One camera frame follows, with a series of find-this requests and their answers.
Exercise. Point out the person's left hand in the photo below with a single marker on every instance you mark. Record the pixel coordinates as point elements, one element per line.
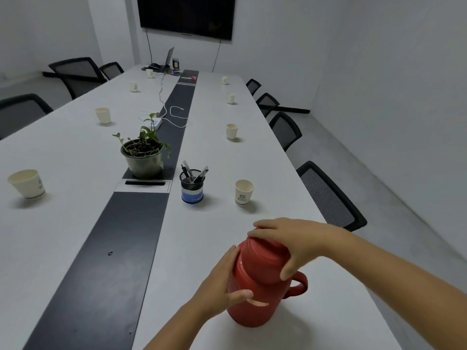
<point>215,291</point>

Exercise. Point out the person's right hand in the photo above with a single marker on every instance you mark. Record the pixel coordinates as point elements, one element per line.
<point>313,240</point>

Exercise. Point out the red thermos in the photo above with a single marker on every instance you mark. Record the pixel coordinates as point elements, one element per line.
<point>255,315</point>

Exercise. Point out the red thermos lid cup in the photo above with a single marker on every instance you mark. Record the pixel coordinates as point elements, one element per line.
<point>262,262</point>

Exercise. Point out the person's right forearm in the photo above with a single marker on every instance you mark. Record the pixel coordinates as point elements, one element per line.
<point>408,287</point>

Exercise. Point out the white conference table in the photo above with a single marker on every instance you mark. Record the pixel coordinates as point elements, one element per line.
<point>219,160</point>

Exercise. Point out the black mesh office chair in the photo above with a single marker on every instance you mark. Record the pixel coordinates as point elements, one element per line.
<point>328,196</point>
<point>253,87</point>
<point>111,71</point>
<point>22,114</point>
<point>74,74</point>
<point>284,131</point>
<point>266,104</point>

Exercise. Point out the black mesh pen holder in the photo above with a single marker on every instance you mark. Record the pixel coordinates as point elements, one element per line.
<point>192,194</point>

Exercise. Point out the silver utility knife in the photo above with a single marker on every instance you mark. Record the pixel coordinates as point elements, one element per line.
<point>201,173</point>

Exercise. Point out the black white marker pen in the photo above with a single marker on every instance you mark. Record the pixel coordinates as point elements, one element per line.
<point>186,168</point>

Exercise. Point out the potted green plant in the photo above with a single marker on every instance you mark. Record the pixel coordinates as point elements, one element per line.
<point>144,167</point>

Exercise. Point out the white power strip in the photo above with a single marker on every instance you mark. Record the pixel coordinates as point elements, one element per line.
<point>157,123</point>

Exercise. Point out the dark glass jar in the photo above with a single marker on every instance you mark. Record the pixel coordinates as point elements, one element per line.
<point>176,63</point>

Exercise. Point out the laptop at table end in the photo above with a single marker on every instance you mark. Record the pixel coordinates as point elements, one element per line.
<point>155,67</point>

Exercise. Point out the black wall television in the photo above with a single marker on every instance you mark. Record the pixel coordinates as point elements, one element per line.
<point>186,14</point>

